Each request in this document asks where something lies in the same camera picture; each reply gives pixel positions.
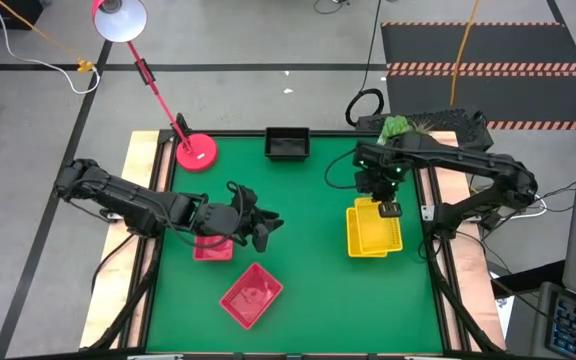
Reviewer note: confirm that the red desk lamp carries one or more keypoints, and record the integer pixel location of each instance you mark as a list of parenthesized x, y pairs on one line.
[(196, 152)]

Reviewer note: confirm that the potted green succulent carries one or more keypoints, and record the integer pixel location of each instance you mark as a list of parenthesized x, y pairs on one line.
[(393, 126)]

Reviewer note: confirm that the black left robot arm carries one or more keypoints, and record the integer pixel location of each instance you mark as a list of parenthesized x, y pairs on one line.
[(118, 197)]

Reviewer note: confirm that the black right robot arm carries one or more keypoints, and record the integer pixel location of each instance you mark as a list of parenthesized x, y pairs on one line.
[(468, 160)]

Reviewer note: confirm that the black cabinet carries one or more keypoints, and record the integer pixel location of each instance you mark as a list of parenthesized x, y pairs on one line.
[(23, 12)]

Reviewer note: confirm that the light wooden side board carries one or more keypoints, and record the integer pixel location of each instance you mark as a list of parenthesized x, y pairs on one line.
[(115, 290), (478, 285)]

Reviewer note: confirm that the black perforated computer case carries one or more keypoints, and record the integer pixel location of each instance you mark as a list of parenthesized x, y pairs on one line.
[(458, 122)]

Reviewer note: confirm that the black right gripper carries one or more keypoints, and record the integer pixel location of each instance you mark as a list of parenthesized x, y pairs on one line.
[(378, 170)]

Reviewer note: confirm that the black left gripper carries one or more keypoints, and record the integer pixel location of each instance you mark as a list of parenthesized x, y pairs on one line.
[(223, 220)]

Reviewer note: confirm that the green table mat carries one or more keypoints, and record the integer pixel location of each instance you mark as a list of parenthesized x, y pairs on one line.
[(308, 290)]

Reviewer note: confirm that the black mat with striped edges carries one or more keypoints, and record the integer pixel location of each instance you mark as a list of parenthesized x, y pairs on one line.
[(518, 45), (518, 97)]

